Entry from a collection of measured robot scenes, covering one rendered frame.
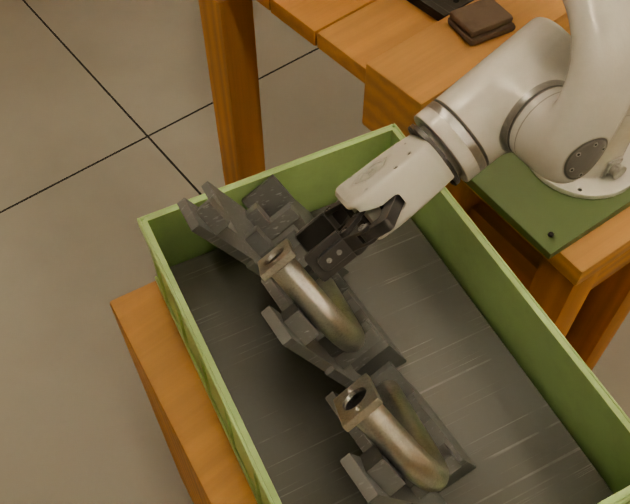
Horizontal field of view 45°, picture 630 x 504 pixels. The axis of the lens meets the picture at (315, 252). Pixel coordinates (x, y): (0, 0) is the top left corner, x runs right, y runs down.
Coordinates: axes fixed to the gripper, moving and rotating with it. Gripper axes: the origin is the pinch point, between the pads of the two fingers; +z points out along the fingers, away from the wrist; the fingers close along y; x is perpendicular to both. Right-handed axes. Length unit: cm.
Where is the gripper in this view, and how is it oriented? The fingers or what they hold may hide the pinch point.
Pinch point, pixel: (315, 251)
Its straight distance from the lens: 76.4
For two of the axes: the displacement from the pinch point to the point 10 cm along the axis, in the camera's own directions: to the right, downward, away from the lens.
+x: 6.2, 7.4, 2.6
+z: -7.7, 6.3, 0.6
